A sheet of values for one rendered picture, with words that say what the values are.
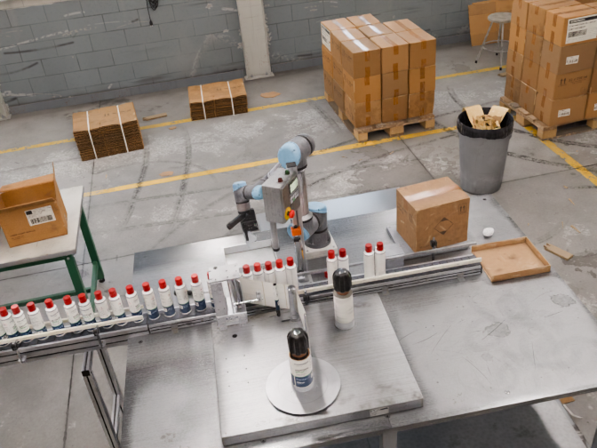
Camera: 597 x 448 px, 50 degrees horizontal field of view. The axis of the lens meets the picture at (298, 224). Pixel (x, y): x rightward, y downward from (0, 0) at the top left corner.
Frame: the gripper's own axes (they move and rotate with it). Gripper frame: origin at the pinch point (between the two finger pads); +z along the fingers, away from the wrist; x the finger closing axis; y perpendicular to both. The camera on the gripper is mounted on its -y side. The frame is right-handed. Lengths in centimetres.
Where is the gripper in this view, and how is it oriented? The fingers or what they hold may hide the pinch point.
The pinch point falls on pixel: (247, 245)
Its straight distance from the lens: 354.1
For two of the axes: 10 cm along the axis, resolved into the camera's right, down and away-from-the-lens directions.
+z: 1.7, 9.5, 2.8
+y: 9.6, -2.2, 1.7
